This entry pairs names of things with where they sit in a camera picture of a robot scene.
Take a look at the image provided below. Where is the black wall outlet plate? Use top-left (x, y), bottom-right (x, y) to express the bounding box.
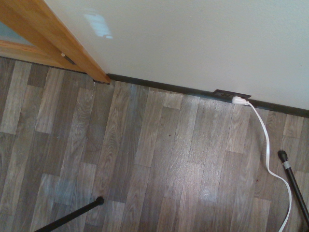
top-left (213, 89), bottom-right (252, 100)

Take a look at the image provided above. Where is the wooden glazed door frame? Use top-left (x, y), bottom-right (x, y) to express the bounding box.
top-left (0, 0), bottom-right (112, 85)

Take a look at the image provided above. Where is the white power plug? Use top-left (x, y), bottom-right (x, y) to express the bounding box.
top-left (231, 96), bottom-right (251, 106)

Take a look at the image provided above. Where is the frosted glass door panel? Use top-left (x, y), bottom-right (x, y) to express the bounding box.
top-left (0, 21), bottom-right (32, 46)

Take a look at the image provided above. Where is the black wall baseboard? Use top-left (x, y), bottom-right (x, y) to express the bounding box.
top-left (107, 73), bottom-right (309, 119)

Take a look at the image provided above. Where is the black camera tripod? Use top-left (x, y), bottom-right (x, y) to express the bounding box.
top-left (33, 149), bottom-right (309, 232)

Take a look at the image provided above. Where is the white flat power cable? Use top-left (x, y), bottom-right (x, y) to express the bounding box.
top-left (248, 101), bottom-right (293, 232)

